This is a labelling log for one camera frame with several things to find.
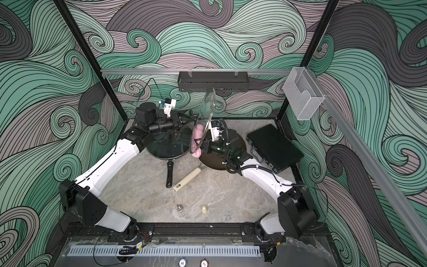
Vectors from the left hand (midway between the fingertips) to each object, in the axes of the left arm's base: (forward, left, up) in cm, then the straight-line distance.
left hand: (193, 117), depth 68 cm
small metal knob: (-26, +7, -35) cm, 44 cm away
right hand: (-5, +1, -12) cm, 13 cm away
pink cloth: (-8, -1, -12) cm, 15 cm away
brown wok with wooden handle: (-2, -8, -32) cm, 33 cm away
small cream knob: (-27, -5, -35) cm, 45 cm away
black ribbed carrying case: (+2, -44, -28) cm, 52 cm away
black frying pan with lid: (+6, +16, -33) cm, 37 cm away
